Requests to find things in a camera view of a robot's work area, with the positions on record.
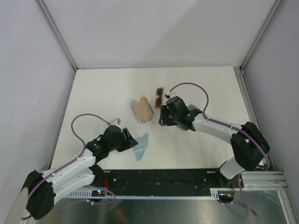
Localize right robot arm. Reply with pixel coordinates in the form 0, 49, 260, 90
159, 96, 270, 187

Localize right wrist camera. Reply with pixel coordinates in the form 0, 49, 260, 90
165, 92, 176, 99

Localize newspaper print pouch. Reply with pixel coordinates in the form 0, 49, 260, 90
131, 97, 154, 123

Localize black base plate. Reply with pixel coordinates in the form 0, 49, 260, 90
90, 168, 243, 197

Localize left aluminium corner post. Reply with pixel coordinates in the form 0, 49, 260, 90
35, 0, 78, 71

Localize aluminium corner post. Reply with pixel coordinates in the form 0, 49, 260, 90
239, 0, 285, 71
35, 0, 78, 71

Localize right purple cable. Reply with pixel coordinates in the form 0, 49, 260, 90
169, 83, 271, 217

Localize brown sunglasses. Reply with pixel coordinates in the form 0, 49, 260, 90
155, 87, 164, 108

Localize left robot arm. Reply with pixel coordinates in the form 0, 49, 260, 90
23, 125, 138, 220

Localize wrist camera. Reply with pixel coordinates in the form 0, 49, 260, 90
109, 118, 121, 128
165, 92, 176, 99

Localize aluminium frame rail front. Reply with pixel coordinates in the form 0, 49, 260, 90
92, 169, 285, 190

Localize blue glasses case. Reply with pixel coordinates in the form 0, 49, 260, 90
177, 105, 202, 132

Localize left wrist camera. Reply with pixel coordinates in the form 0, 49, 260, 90
109, 118, 121, 128

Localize right aluminium corner post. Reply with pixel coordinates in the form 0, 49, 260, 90
239, 0, 285, 71

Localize white cable duct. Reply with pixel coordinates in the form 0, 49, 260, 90
65, 189, 221, 200

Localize blue cleaning cloth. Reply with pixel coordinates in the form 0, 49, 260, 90
133, 133, 149, 161

